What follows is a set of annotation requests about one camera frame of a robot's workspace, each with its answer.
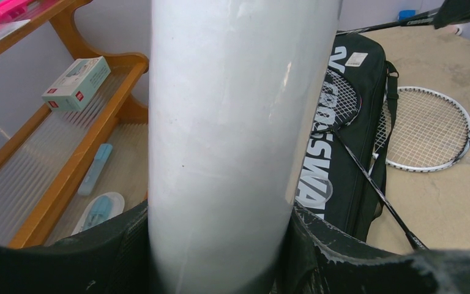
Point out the light blue highlighter pen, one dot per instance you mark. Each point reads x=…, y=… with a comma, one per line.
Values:
x=91, y=177

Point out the black racket bag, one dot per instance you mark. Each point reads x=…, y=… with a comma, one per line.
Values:
x=332, y=186

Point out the blue small object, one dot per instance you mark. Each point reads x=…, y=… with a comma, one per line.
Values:
x=404, y=14

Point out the white shuttlecock tube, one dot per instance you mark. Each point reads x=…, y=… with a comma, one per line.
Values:
x=233, y=90

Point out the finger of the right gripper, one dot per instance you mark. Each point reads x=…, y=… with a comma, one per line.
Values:
x=452, y=12

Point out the black badminton racket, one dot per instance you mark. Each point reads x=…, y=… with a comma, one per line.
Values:
x=422, y=19

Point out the small teal white box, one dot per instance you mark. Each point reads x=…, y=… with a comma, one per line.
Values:
x=75, y=88

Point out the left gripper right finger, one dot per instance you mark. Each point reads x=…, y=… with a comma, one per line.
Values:
x=317, y=257

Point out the pink white small object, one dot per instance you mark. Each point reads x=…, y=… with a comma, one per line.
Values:
x=457, y=29

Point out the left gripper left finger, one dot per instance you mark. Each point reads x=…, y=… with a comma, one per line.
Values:
x=111, y=257

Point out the wooden tiered shelf rack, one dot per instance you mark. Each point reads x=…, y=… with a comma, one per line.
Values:
x=48, y=153

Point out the blue toothbrush blister pack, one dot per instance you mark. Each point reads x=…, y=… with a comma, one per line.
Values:
x=99, y=210

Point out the white frame badminton racket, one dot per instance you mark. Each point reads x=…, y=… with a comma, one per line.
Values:
x=431, y=132

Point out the pink pen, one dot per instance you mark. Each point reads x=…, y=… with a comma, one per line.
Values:
x=10, y=10

